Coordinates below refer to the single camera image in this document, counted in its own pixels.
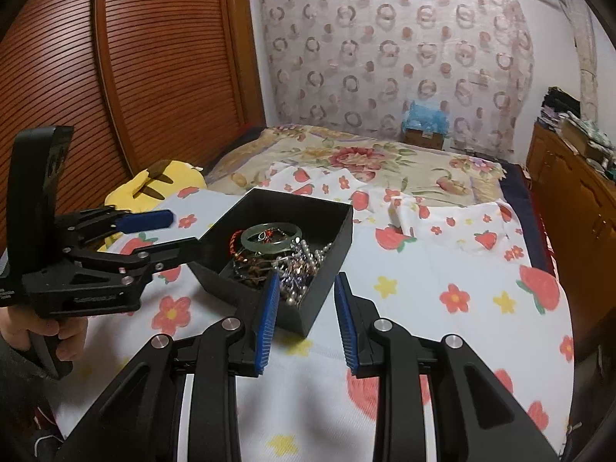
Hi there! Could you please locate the black jewelry box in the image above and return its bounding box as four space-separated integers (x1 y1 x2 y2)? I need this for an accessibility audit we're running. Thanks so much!
189 190 353 337

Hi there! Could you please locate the white pearl necklace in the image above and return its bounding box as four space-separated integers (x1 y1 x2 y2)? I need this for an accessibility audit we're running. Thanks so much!
271 237 333 307

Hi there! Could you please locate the blue bag on box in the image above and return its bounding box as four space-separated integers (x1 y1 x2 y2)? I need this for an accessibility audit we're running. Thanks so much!
401 101 449 150

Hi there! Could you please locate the green jade bangle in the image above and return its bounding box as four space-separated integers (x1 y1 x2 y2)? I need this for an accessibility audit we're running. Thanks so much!
240 222 303 254

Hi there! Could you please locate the circle pattern curtain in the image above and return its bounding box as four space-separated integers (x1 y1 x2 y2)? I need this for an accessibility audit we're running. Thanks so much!
258 0 534 157

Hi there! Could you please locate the wooden side cabinet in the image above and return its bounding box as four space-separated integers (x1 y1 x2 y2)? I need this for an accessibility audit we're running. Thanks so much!
526 124 615 342

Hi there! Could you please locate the brown louvered wardrobe door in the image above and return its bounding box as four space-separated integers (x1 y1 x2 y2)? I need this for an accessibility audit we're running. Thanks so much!
0 0 268 251

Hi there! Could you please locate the person's left hand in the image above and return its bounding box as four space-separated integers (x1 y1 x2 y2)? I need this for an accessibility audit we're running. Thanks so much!
1 306 89 361

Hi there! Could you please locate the yellow plush toy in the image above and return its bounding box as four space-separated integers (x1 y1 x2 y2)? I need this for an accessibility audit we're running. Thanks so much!
98 157 208 251

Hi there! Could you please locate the floral bed quilt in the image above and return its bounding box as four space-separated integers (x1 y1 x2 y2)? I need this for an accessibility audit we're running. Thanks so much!
205 124 554 274

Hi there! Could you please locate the clutter pile on cabinet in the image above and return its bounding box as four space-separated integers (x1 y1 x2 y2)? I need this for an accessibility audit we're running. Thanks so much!
537 87 615 181

